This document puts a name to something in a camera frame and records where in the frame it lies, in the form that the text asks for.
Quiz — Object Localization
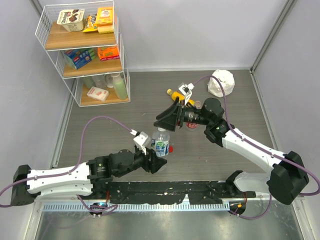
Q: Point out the clear bottles on bottom shelf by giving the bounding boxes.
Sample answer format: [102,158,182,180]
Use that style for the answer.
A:
[82,74,114,89]

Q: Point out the orange snack box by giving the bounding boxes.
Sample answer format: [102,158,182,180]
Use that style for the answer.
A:
[97,46,120,61]

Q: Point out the white slotted cable duct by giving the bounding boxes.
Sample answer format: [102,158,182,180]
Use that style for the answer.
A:
[42,201,230,212]

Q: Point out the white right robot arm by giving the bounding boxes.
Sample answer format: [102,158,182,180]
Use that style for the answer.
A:
[153,97,309,205]

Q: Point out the clear bottle red label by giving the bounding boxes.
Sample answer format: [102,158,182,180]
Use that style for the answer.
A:
[186,100,202,131]

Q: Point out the yellow juice bottle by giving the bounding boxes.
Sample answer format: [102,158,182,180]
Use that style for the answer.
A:
[166,89,195,106]

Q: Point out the white wire shelf rack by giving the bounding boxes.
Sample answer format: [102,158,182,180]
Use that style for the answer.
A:
[35,0,131,107]

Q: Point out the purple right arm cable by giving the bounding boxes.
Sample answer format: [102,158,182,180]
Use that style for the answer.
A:
[192,74,320,220]

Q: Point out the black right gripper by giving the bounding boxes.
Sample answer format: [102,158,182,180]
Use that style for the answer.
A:
[154,96,212,132]

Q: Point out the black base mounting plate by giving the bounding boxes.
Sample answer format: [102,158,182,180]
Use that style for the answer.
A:
[105,181,256,205]

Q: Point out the yellow orange cracker box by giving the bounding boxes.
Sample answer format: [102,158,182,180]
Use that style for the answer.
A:
[95,6,114,34]

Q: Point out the green drink bottle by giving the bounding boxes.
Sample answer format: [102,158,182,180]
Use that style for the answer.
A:
[111,73,128,100]

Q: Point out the blue green box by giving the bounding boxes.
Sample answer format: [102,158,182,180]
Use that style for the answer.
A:
[63,48,96,70]

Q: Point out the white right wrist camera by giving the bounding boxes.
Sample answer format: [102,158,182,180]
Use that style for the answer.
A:
[178,83,195,106]

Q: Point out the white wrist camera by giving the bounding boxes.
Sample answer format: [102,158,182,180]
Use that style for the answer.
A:
[178,83,195,106]
[130,129,151,155]

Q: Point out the white yogurt tub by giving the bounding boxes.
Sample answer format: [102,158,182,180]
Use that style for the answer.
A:
[56,9,85,32]

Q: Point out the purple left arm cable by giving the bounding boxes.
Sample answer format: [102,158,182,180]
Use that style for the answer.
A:
[0,116,138,209]

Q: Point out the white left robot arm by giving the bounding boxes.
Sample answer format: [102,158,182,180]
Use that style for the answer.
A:
[10,148,167,206]

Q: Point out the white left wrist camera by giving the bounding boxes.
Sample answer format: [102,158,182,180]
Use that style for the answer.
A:
[130,129,151,155]

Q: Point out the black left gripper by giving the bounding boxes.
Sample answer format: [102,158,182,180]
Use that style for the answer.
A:
[116,145,167,178]

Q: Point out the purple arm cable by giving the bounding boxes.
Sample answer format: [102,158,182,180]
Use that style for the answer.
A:
[0,116,138,209]
[192,74,320,220]

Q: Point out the yellow snack bag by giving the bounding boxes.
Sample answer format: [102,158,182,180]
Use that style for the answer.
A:
[82,14,98,33]

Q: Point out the white pink tissue pack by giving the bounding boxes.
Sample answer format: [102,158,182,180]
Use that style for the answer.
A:
[86,86,109,102]

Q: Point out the clear bottle blue white label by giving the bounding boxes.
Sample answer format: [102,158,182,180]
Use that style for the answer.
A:
[151,127,170,157]

